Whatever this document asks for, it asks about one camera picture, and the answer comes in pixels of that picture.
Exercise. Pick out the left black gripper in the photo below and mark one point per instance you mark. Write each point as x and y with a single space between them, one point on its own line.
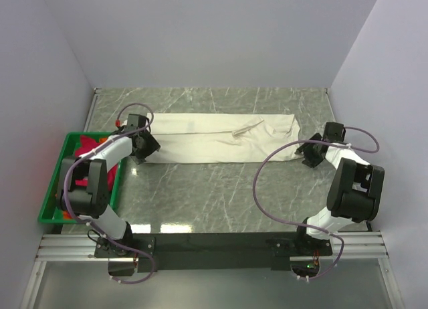
152 145

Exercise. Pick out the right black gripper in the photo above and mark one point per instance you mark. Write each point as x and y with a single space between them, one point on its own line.
310 160

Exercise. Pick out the white t shirt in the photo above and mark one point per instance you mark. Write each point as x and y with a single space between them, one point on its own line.
220 138

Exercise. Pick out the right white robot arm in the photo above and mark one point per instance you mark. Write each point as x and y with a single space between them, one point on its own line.
355 193

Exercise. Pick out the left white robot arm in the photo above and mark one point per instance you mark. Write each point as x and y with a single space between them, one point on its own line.
108 224

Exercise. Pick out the magenta t shirt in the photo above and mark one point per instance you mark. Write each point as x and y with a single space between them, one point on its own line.
88 187

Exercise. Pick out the green plastic bin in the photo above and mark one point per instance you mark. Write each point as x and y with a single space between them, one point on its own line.
77 142

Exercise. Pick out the black base beam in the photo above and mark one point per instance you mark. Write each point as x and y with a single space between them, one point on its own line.
209 251

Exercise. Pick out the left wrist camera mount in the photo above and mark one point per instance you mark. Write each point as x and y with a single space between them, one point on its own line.
121 123

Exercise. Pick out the aluminium frame rail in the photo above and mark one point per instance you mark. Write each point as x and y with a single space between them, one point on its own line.
358 245

